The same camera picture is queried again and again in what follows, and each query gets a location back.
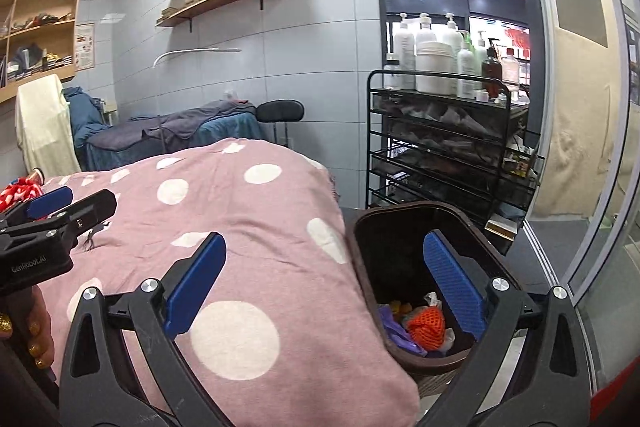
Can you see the small white jar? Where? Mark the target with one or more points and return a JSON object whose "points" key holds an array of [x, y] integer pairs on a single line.
{"points": [[482, 96]]}

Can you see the white flat box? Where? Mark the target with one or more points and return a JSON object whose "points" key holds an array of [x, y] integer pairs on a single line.
{"points": [[500, 227]]}

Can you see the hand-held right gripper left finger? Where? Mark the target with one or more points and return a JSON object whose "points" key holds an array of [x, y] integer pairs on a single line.
{"points": [[195, 287]]}

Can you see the white pump bottle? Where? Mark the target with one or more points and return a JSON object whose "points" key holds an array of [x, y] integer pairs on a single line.
{"points": [[451, 37], [480, 54], [404, 52], [426, 34], [466, 67]]}

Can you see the large white jar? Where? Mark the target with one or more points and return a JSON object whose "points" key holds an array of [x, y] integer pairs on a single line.
{"points": [[436, 69]]}

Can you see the purple plastic bag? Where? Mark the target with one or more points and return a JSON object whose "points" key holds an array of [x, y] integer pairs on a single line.
{"points": [[392, 329]]}

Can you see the cream cloth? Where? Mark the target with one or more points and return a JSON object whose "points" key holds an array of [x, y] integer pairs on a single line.
{"points": [[42, 122]]}

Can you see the orange foam net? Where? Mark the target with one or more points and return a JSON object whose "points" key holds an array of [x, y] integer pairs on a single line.
{"points": [[425, 324]]}

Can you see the wall poster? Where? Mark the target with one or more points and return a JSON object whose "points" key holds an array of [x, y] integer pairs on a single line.
{"points": [[85, 47]]}

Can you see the yellow black packet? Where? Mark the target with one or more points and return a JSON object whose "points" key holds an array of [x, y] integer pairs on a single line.
{"points": [[517, 164]]}

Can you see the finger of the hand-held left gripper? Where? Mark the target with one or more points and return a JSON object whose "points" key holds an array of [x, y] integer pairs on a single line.
{"points": [[95, 209], [50, 202]]}

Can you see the clear bottle with red cap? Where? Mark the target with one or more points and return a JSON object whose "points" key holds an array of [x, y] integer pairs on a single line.
{"points": [[510, 69]]}

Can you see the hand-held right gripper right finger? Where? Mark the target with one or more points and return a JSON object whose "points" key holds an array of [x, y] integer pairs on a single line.
{"points": [[452, 282]]}

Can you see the beige cardboard sheet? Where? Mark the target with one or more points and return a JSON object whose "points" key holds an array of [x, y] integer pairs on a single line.
{"points": [[575, 122]]}

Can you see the red patterned cloth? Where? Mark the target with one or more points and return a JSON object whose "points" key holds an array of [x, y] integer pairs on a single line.
{"points": [[20, 194]]}

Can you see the red cabinet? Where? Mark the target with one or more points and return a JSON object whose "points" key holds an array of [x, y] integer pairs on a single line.
{"points": [[617, 384]]}

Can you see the person's left hand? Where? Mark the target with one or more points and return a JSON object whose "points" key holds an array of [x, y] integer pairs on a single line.
{"points": [[41, 322]]}

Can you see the dark brown trash bin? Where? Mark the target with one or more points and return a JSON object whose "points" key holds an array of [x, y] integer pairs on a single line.
{"points": [[400, 252]]}

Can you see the pink polka dot blanket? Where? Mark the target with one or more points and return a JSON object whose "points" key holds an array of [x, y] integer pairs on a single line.
{"points": [[250, 227]]}

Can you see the small clear bottle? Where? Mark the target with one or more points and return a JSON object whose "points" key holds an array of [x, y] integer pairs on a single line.
{"points": [[391, 77]]}

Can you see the grey board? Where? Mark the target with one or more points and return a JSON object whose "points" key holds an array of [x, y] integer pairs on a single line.
{"points": [[577, 2]]}

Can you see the blue massage bed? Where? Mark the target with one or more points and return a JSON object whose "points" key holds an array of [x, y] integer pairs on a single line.
{"points": [[230, 129]]}

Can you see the grey blanket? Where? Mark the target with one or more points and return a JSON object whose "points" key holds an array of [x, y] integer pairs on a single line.
{"points": [[190, 122]]}

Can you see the white lotion bottles group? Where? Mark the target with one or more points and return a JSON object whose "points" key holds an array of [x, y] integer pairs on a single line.
{"points": [[377, 7]]}

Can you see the brown pump bottle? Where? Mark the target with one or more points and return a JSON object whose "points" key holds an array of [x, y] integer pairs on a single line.
{"points": [[492, 69]]}

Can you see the black stool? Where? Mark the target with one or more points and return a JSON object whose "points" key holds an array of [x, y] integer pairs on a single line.
{"points": [[280, 109]]}

